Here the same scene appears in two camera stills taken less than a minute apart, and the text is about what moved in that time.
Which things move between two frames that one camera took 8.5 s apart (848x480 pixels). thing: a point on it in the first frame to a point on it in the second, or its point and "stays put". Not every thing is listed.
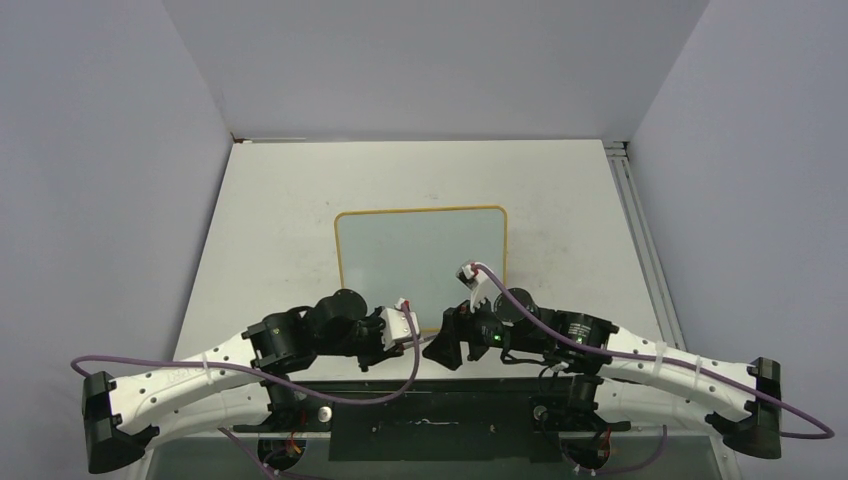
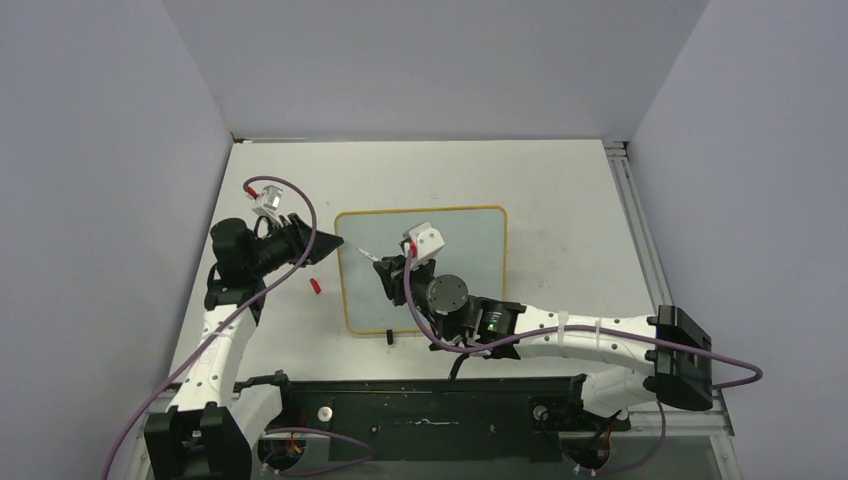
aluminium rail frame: (618, 153) stays put
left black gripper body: (367, 340) to (281, 247)
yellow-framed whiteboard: (415, 255) stays put
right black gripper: (459, 325) to (393, 269)
